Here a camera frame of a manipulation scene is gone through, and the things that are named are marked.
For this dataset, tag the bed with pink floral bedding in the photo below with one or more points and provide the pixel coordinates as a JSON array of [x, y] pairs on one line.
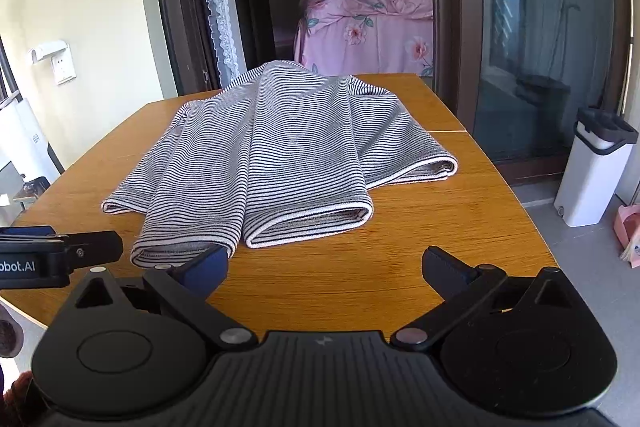
[[360, 37]]

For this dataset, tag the small wooden stool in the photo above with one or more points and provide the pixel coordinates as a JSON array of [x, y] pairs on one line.
[[35, 187]]

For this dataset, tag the grey striped shirt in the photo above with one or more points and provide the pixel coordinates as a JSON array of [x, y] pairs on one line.
[[300, 147]]

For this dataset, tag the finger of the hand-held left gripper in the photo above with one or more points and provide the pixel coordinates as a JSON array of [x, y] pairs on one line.
[[95, 247], [25, 233]]

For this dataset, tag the white socket splash cover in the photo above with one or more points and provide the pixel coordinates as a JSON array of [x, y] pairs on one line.
[[47, 51]]

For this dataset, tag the white upright floor cleaner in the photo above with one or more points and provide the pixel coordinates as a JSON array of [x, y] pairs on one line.
[[25, 137]]

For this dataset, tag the white mop bucket black top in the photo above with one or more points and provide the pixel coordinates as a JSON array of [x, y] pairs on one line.
[[590, 172]]

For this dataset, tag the pink plastic object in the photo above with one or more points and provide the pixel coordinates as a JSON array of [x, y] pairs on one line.
[[627, 227]]

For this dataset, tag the white wall socket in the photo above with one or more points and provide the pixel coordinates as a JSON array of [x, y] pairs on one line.
[[63, 68]]

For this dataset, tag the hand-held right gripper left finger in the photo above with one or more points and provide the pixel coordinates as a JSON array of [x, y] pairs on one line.
[[207, 269]]

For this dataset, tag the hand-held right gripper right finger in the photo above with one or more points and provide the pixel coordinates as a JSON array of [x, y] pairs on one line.
[[447, 272]]

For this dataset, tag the brown fuzzy cloth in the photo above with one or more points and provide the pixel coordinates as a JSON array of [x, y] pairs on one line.
[[17, 399]]

